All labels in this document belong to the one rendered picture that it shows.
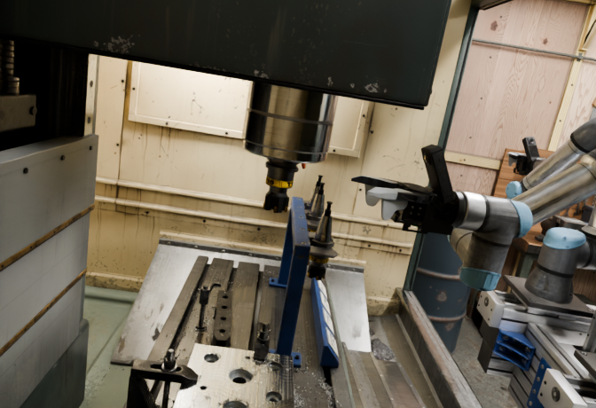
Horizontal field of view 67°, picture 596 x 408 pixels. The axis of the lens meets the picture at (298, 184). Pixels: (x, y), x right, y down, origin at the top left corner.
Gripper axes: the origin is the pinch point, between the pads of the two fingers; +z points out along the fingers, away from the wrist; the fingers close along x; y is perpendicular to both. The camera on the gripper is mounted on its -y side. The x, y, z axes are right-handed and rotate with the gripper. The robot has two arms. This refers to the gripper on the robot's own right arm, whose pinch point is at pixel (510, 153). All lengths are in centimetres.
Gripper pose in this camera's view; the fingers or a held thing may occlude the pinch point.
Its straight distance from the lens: 227.0
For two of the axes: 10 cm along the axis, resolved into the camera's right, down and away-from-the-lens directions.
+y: -0.3, 9.7, 2.4
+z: -1.8, -2.5, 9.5
